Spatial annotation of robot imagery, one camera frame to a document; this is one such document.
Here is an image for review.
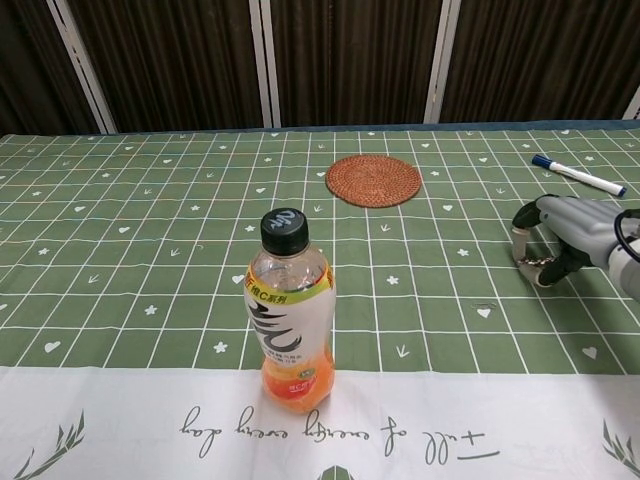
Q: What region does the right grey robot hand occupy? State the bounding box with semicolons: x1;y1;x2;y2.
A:
511;195;624;288

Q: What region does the white marker with blue cap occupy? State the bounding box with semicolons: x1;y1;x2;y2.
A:
531;153;628;198

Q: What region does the round woven rattan coaster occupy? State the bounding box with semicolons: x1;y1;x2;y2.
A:
325;154;421;207

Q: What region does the orange drink plastic bottle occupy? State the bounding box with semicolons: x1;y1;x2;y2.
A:
244;206;335;418

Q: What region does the dark folding screen with white frames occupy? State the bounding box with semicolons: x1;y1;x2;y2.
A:
0;0;640;135

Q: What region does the green checked tablecloth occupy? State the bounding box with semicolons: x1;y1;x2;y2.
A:
0;121;640;480

